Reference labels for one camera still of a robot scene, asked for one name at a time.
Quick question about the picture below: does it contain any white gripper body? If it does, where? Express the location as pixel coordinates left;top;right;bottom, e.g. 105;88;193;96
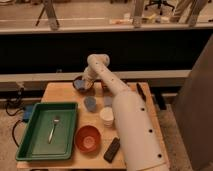
83;67;98;85

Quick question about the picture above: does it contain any blue sponge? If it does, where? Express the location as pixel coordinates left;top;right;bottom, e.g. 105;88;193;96
75;80;85;89

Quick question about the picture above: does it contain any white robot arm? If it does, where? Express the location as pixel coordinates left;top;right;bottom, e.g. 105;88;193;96
83;54;169;171

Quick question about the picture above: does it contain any red bowl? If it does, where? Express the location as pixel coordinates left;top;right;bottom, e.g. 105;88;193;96
74;125;101;154

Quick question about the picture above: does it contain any white paper cup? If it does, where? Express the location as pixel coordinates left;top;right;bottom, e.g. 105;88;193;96
99;107;114;127

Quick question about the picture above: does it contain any black marker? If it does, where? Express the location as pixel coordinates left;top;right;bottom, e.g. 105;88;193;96
136;83;146;102

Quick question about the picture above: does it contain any metal spoon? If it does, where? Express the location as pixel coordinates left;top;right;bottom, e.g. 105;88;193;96
48;116;60;144

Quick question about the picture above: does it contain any green plastic tray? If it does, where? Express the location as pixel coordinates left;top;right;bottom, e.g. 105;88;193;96
16;102;78;161

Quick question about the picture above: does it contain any blue power box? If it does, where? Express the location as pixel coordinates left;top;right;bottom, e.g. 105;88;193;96
22;105;33;122

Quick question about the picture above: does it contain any black remote control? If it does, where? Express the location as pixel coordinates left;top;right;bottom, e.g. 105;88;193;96
103;137;120;163

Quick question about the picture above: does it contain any black office chair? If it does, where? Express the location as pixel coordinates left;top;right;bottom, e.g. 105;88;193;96
145;0;175;15

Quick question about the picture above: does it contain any grey panel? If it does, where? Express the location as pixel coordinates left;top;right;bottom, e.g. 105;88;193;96
173;34;213;171

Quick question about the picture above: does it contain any black cable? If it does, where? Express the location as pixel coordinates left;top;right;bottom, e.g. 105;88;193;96
11;119;26;148

